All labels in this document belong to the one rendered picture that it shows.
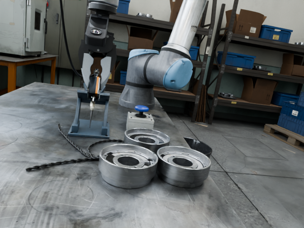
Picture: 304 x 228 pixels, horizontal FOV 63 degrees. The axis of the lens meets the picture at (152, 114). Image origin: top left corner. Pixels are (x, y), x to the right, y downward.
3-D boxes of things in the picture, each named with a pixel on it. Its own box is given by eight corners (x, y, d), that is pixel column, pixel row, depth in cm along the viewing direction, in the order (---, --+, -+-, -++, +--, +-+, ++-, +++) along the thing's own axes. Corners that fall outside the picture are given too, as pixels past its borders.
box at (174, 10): (202, 28, 383) (207, 1, 373) (167, 22, 379) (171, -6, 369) (197, 30, 417) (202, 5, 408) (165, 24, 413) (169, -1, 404)
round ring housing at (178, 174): (211, 173, 52) (215, 155, 51) (200, 197, 42) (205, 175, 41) (164, 159, 56) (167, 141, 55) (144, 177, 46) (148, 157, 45)
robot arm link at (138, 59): (139, 79, 111) (143, 48, 107) (163, 85, 102) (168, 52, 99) (119, 79, 101) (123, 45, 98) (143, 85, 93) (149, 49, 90)
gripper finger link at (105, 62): (111, 87, 73) (111, 54, 70) (111, 90, 67) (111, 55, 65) (100, 87, 72) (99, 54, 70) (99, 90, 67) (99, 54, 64)
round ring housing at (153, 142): (135, 140, 64) (138, 125, 63) (173, 151, 60) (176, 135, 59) (113, 151, 55) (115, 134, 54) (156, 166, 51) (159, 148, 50)
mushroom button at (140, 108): (147, 125, 70) (149, 108, 68) (133, 124, 69) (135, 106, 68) (145, 121, 73) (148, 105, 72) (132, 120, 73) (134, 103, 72)
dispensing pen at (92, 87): (83, 124, 60) (91, 64, 66) (83, 129, 64) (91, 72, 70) (92, 125, 61) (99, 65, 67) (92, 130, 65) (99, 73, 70)
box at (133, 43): (156, 54, 384) (160, 28, 375) (122, 49, 376) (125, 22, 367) (152, 54, 425) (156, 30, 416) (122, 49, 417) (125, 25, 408)
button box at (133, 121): (152, 136, 69) (154, 119, 68) (126, 134, 68) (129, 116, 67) (149, 127, 77) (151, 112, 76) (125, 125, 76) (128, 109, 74)
